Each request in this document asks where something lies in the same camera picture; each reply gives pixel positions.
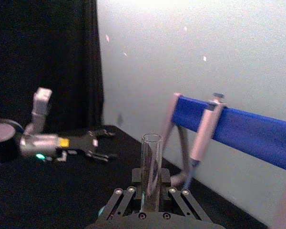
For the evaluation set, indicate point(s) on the grey pipette with blue tip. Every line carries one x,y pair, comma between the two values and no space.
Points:
203,133

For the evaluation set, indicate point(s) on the black table cloth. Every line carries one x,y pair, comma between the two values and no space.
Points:
62,190

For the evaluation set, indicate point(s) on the clear glass tube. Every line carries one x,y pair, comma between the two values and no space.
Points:
152,164

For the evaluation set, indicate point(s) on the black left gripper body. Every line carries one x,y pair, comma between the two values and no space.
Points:
78,145

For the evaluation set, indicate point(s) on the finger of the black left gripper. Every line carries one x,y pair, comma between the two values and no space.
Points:
105,133
100,156

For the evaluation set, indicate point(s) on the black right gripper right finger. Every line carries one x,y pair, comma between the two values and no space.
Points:
181,202

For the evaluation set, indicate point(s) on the blue pipette stand grey legs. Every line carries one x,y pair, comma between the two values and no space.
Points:
248,133

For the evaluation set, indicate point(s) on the black curtain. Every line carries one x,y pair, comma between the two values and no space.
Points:
45,59

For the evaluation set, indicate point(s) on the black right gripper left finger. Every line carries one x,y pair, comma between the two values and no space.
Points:
124,201

